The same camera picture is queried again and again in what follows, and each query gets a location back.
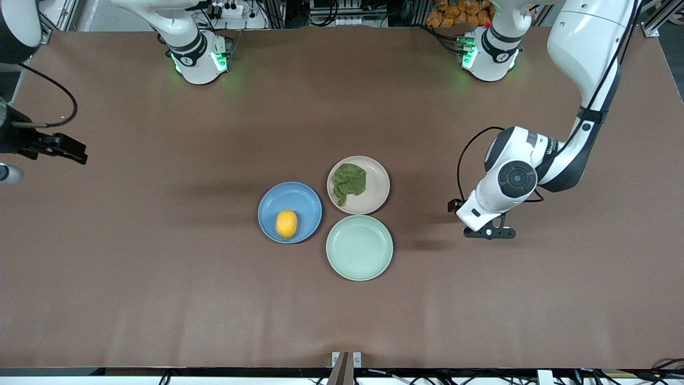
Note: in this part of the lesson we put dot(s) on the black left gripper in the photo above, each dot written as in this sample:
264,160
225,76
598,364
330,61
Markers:
451,206

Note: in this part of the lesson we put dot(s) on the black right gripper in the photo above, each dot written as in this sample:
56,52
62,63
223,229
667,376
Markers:
20,140

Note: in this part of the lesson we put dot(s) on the green lettuce leaf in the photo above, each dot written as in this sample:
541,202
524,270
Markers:
350,179

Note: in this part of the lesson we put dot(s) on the yellow lemon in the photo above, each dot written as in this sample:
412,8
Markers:
286,224

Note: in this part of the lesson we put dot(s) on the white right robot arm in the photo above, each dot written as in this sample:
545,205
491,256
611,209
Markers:
197,64

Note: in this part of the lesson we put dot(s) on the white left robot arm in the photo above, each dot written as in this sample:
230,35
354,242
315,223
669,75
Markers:
582,43

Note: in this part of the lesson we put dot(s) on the pink plate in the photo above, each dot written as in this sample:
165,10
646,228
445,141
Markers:
378,187

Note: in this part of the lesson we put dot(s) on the pale green plate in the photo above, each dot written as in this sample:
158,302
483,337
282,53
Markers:
359,247

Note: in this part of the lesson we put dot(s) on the blue plate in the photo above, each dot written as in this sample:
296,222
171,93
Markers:
302,199

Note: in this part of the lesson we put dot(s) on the pile of orange fruit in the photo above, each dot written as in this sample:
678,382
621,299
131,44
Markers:
454,13

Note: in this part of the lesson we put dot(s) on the white power strip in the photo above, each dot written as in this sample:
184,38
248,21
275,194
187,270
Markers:
227,10
344,21

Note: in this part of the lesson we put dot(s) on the aluminium frame profile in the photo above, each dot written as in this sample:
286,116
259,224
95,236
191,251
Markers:
59,16

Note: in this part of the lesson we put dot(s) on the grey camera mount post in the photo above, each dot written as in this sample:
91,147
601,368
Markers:
340,374

